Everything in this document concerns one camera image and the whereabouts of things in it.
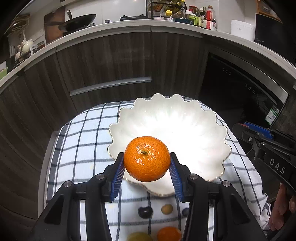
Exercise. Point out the yellow lid jar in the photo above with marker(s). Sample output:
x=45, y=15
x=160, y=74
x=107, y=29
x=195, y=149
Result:
x=168, y=15

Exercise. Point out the wooden cutting board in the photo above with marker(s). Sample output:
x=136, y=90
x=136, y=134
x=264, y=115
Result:
x=52, y=32

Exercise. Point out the checkered white black cloth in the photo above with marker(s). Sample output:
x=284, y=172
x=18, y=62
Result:
x=80, y=152

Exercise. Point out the grey drawer handle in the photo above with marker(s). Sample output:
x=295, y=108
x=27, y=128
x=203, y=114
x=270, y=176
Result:
x=110, y=84

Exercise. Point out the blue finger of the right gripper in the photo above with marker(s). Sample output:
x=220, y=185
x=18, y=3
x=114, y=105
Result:
x=242, y=132
x=258, y=129

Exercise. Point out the black dishwasher front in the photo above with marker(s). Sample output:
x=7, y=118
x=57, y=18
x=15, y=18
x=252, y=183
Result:
x=239, y=92

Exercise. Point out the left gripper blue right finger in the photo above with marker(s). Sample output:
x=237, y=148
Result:
x=232, y=218

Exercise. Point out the black microwave oven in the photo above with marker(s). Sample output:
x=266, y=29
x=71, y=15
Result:
x=271, y=34

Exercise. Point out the dark plum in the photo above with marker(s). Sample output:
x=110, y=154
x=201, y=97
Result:
x=145, y=212

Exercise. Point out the black spice rack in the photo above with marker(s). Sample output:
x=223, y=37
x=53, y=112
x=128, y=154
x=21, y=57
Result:
x=159, y=8

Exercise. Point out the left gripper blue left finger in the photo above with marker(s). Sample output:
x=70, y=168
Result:
x=60, y=220

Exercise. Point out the tan longan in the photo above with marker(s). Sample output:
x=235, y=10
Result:
x=167, y=209

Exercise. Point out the black wok pan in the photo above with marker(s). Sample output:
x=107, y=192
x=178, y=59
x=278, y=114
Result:
x=73, y=23

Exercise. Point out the white teapot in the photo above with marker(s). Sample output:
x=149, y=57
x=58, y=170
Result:
x=24, y=47

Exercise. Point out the white scalloped ceramic bowl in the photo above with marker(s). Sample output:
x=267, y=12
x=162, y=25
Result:
x=183, y=126

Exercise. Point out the blueberry dark blue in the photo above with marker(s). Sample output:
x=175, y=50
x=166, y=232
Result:
x=185, y=212

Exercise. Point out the white rice cooker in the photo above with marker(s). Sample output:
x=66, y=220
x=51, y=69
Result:
x=243, y=30

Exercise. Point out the green container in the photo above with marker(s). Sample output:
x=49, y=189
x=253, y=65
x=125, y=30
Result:
x=194, y=20

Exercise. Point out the wooden glass door cabinet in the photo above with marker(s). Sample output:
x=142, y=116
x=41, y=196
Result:
x=264, y=9

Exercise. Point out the person right hand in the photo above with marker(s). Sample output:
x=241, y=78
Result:
x=281, y=205

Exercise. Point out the green yellow round fruit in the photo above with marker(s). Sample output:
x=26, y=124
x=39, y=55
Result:
x=139, y=236

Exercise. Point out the orange mandarin with stem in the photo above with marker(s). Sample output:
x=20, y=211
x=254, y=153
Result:
x=146, y=159

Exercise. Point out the red label sauce bottle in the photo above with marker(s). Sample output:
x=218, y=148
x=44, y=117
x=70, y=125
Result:
x=209, y=16

